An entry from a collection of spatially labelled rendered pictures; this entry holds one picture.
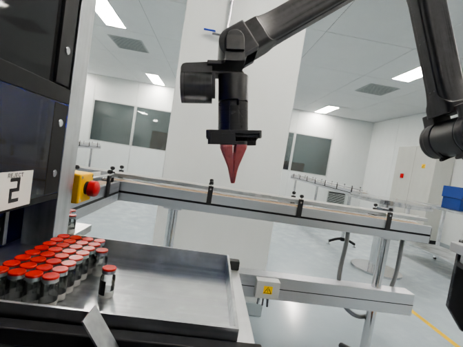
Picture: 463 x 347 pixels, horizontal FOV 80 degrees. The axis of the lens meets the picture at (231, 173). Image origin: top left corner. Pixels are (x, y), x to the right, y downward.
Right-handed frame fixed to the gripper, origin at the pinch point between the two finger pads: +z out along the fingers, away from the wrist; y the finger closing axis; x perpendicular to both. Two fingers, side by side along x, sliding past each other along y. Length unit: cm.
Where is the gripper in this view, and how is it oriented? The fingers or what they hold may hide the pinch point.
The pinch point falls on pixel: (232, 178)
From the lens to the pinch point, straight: 53.7
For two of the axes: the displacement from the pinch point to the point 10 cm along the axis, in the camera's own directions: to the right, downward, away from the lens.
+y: -10.0, 0.0, -0.8
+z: -0.1, 10.0, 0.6
